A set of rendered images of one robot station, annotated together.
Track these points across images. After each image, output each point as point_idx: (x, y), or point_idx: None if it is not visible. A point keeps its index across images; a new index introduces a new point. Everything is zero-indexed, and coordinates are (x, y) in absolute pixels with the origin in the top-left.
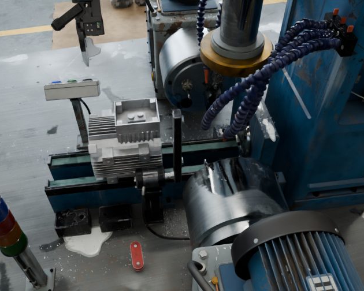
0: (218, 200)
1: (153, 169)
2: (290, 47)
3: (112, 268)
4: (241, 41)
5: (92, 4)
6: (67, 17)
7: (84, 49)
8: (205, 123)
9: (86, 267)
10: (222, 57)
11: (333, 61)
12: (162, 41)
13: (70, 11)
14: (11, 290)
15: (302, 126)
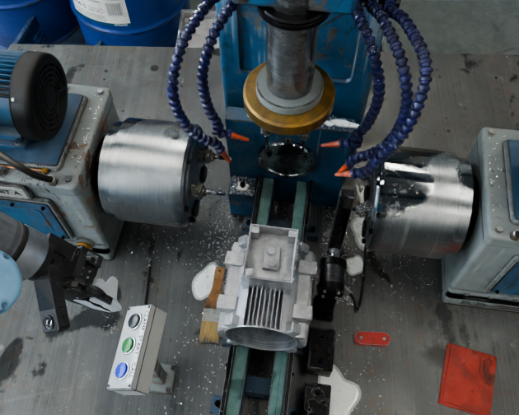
0: (432, 200)
1: (330, 267)
2: (396, 38)
3: (380, 371)
4: (313, 80)
5: (55, 249)
6: (59, 296)
7: (109, 298)
8: (378, 167)
9: (373, 403)
10: (311, 111)
11: (367, 19)
12: (88, 194)
13: (54, 287)
14: None
15: (338, 95)
